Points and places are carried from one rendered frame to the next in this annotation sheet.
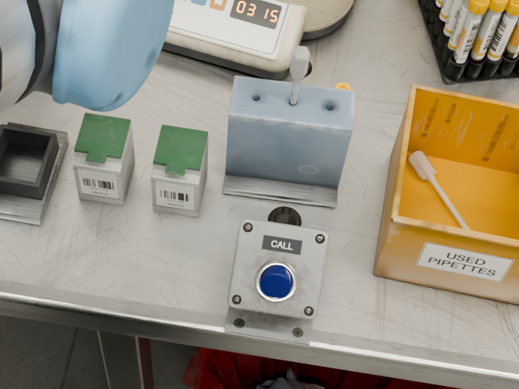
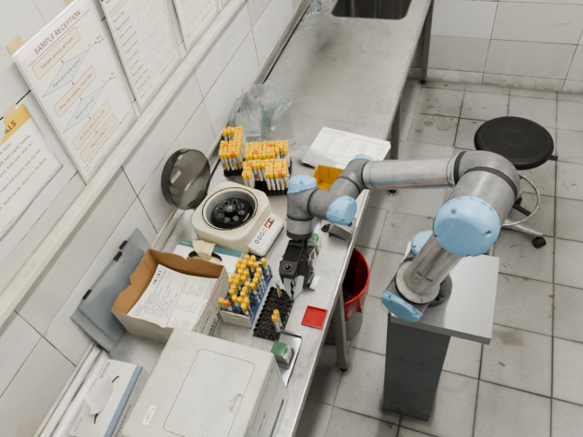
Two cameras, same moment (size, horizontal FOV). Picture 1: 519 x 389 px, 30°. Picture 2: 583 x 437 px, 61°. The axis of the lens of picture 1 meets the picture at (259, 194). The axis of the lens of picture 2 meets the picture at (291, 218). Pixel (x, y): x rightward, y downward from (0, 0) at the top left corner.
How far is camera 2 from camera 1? 124 cm
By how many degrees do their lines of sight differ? 38
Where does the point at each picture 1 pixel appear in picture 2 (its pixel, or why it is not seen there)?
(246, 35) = (274, 226)
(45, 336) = not seen: hidden behind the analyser
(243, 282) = (348, 228)
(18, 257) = (328, 283)
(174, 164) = (316, 238)
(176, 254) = (331, 250)
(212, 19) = (268, 232)
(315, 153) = not seen: hidden behind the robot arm
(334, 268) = not seen: hidden behind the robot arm
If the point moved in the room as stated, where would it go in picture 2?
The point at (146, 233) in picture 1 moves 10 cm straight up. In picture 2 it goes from (324, 256) to (323, 238)
